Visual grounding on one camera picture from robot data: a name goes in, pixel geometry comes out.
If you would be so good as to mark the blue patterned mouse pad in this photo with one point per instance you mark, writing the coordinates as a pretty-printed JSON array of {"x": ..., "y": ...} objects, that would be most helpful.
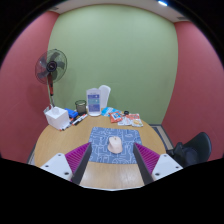
[{"x": 100, "y": 140}]

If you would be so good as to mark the beige computer mouse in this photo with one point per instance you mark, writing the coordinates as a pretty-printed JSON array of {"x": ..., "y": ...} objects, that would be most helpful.
[{"x": 115, "y": 145}]

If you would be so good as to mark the light blue packet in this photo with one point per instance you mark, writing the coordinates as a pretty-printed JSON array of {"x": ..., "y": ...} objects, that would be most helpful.
[{"x": 106, "y": 111}]

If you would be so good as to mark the red-capped whiteboard marker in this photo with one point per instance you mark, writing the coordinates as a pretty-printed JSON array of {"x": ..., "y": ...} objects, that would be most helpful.
[
  {"x": 66, "y": 126},
  {"x": 81, "y": 119}
]

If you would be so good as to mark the white and orange packet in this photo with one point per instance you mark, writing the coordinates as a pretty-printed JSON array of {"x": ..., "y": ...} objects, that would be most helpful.
[{"x": 132, "y": 120}]

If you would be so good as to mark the blue small box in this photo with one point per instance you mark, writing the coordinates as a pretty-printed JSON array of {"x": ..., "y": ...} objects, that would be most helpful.
[{"x": 71, "y": 113}]

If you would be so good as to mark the small black object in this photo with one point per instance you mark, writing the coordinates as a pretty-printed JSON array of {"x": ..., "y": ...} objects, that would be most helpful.
[{"x": 126, "y": 113}]

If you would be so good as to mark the white tissue box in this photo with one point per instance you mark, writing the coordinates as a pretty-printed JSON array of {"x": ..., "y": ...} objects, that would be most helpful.
[{"x": 57, "y": 118}]

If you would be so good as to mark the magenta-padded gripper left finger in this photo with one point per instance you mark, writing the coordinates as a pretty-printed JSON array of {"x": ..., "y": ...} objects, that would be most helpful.
[{"x": 60, "y": 164}]

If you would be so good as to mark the red snack packet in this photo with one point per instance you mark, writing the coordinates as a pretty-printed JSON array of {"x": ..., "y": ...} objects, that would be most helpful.
[{"x": 116, "y": 116}]

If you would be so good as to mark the dark mesh pen cup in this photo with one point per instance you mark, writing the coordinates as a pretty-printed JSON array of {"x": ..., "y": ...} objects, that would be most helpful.
[{"x": 80, "y": 108}]

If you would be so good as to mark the ceiling light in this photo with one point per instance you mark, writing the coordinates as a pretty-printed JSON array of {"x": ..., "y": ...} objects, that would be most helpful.
[{"x": 162, "y": 3}]

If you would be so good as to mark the black office chair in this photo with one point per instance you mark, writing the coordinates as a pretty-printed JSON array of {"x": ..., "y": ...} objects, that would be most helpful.
[{"x": 193, "y": 150}]

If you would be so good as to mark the standing fan with red pole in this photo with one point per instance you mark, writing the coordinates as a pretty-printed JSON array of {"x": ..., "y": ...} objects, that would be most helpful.
[{"x": 51, "y": 66}]

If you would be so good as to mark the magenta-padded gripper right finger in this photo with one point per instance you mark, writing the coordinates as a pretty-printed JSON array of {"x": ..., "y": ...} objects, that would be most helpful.
[{"x": 164, "y": 164}]

